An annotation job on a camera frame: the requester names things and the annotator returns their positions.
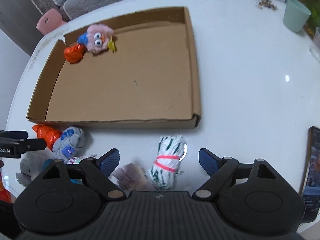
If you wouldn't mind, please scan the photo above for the crumbs pile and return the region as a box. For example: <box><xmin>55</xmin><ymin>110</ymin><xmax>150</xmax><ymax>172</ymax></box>
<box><xmin>256</xmin><ymin>0</ymin><xmax>278</xmax><ymax>11</ymax></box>

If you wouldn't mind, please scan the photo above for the blue sock beige tie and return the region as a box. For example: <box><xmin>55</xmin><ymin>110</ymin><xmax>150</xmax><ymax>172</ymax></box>
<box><xmin>112</xmin><ymin>163</ymin><xmax>156</xmax><ymax>191</ymax></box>

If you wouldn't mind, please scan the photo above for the brown cardboard box tray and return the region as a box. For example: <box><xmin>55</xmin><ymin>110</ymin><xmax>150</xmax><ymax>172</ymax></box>
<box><xmin>27</xmin><ymin>7</ymin><xmax>201</xmax><ymax>129</ymax></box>

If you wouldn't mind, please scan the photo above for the pink plastic chair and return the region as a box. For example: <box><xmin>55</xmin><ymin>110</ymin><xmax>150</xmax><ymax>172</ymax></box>
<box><xmin>36</xmin><ymin>9</ymin><xmax>66</xmax><ymax>35</ymax></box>

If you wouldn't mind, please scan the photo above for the white green striped sock roll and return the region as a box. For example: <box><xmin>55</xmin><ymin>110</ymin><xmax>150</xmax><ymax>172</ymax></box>
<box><xmin>145</xmin><ymin>135</ymin><xmax>187</xmax><ymax>191</ymax></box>

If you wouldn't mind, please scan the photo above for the grey sock roll blue print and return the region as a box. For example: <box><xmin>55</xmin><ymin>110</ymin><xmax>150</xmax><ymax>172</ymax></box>
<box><xmin>53</xmin><ymin>126</ymin><xmax>85</xmax><ymax>164</ymax></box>

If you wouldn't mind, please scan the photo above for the mint green cup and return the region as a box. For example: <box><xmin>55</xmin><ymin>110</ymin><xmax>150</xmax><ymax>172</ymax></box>
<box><xmin>283</xmin><ymin>0</ymin><xmax>311</xmax><ymax>33</ymax></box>

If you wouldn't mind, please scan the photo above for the grey-white sock bead tie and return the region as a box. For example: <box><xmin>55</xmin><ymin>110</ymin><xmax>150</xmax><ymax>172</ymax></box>
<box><xmin>16</xmin><ymin>153</ymin><xmax>53</xmax><ymax>187</ymax></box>

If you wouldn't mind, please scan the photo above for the orange shiny bundle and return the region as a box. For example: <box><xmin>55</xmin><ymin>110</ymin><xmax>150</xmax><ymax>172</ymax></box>
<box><xmin>32</xmin><ymin>125</ymin><xmax>62</xmax><ymax>151</ymax></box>
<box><xmin>63</xmin><ymin>43</ymin><xmax>87</xmax><ymax>64</ymax></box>

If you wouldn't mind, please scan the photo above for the smartphone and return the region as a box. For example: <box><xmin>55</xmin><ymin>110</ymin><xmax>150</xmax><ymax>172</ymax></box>
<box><xmin>302</xmin><ymin>126</ymin><xmax>319</xmax><ymax>220</ymax></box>

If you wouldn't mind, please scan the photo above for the pink fuzzy googly-eyed sock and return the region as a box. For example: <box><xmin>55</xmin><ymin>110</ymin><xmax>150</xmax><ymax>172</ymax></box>
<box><xmin>77</xmin><ymin>24</ymin><xmax>114</xmax><ymax>54</ymax></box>

